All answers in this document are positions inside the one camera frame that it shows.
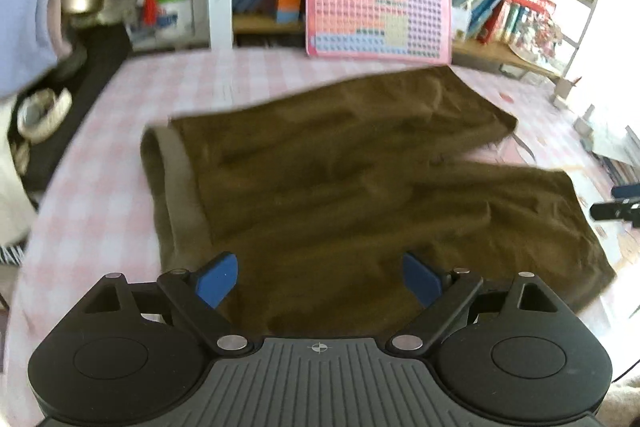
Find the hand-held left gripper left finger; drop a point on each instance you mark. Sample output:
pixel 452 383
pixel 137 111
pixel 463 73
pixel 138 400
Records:
pixel 217 279

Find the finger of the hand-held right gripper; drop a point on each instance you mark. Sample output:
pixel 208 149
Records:
pixel 627 191
pixel 612 210

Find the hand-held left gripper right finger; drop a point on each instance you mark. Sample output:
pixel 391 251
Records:
pixel 422 279

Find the stack of flat books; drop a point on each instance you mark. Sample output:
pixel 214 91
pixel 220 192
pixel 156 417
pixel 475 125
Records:
pixel 622 172

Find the paper sheets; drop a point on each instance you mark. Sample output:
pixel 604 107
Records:
pixel 615 144

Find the white charger box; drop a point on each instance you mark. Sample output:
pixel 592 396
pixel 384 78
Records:
pixel 564 94

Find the pink flower ornament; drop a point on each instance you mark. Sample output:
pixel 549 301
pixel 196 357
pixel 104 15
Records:
pixel 537 39

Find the white cloth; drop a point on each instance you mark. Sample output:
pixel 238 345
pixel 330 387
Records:
pixel 12 177

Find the white labelled box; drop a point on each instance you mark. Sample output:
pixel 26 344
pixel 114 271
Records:
pixel 461 22

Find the white tape roll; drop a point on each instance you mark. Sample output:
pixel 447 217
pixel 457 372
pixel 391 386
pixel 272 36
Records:
pixel 45 114

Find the pile of assorted books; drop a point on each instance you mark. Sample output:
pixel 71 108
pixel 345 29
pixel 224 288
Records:
pixel 480 2

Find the black bag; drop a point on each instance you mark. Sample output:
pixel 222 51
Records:
pixel 95 57

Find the white wipes canister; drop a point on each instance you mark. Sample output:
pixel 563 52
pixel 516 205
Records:
pixel 175 14

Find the pink toy keyboard tablet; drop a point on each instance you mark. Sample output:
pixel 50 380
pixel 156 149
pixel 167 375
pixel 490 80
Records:
pixel 350 7

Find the lavender cloth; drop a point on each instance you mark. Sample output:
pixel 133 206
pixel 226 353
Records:
pixel 22 32

